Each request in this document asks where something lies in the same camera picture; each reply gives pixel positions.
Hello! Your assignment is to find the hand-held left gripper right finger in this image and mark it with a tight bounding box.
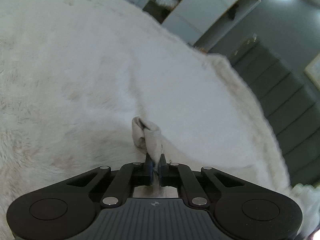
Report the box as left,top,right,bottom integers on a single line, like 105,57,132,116
158,154,246,208

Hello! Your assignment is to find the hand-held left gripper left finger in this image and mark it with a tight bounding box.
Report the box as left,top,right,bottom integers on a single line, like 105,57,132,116
66,154,154,208

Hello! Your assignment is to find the beige dog print button shirt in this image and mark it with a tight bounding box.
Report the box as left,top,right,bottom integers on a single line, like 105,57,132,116
132,116,166,178

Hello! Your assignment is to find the white fluffy blanket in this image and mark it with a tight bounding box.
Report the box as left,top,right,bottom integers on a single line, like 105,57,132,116
0,0,320,240

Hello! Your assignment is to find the grey padded headboard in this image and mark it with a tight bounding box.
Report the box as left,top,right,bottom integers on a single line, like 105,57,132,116
217,34,320,188

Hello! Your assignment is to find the open wardrobe shelf unit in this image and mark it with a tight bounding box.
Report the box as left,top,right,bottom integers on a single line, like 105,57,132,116
142,0,262,53

